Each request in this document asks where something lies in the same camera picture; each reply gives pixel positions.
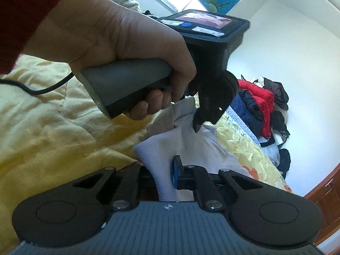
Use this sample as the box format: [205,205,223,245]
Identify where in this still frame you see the lavender long-sleeve shirt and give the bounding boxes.
[134,97,249,201]

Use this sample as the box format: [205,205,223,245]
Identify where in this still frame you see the black clothes on pile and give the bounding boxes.
[254,77,290,149]

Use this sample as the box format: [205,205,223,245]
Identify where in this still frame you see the person's left hand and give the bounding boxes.
[23,0,196,120]

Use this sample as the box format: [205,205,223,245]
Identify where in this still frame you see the blue knitted blanket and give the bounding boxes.
[225,106,260,146]

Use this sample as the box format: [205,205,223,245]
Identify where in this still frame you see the navy blue jacket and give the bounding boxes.
[231,90,264,137]

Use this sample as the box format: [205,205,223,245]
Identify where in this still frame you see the brown wooden door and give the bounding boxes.
[304,164,340,245]

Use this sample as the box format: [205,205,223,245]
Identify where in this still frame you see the red puffer jacket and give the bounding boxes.
[238,79,274,139]

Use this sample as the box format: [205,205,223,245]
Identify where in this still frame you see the yellow carrot-print quilt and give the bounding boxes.
[1,55,292,254]

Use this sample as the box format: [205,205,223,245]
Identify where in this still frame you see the black bag by wall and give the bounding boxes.
[277,149,291,179]

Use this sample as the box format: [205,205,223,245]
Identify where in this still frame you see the black cable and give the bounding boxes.
[0,71,75,96]

